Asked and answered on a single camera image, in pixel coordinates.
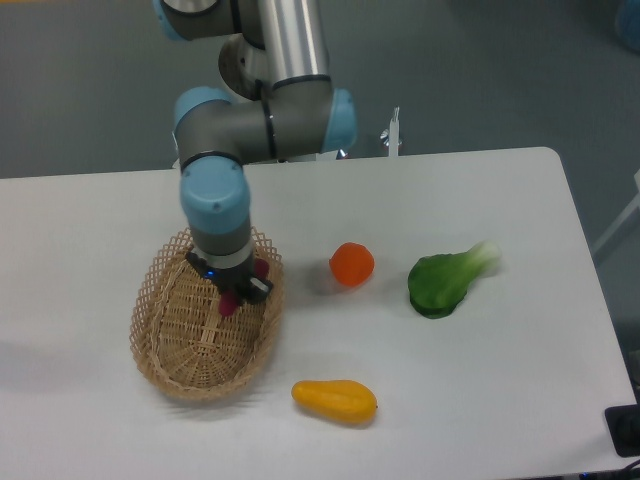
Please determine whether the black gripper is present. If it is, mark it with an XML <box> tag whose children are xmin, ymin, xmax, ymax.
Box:
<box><xmin>185</xmin><ymin>251</ymin><xmax>273</xmax><ymax>305</ymax></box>

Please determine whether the purple sweet potato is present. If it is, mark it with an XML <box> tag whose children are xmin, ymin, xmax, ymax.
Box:
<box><xmin>218</xmin><ymin>258</ymin><xmax>270</xmax><ymax>317</ymax></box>

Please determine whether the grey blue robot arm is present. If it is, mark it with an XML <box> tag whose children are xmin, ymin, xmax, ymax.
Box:
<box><xmin>154</xmin><ymin>1</ymin><xmax>357</xmax><ymax>314</ymax></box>

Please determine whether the oval wicker basket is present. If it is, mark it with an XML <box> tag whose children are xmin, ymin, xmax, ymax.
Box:
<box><xmin>129</xmin><ymin>230</ymin><xmax>285</xmax><ymax>401</ymax></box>

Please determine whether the orange tangerine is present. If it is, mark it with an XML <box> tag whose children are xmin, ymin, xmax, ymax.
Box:
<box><xmin>329</xmin><ymin>242</ymin><xmax>375</xmax><ymax>287</ymax></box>

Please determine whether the yellow papaya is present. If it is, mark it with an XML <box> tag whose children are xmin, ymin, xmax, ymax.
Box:
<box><xmin>291</xmin><ymin>380</ymin><xmax>378</xmax><ymax>425</ymax></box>

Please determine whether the green bok choy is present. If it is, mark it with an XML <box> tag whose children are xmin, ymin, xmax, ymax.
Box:
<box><xmin>407</xmin><ymin>241</ymin><xmax>501</xmax><ymax>319</ymax></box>

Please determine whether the black device at table edge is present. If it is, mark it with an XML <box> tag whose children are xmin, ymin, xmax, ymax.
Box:
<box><xmin>604</xmin><ymin>404</ymin><xmax>639</xmax><ymax>458</ymax></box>

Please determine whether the white frame right edge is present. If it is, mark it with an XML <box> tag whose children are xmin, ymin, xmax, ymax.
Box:
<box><xmin>591</xmin><ymin>171</ymin><xmax>639</xmax><ymax>263</ymax></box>

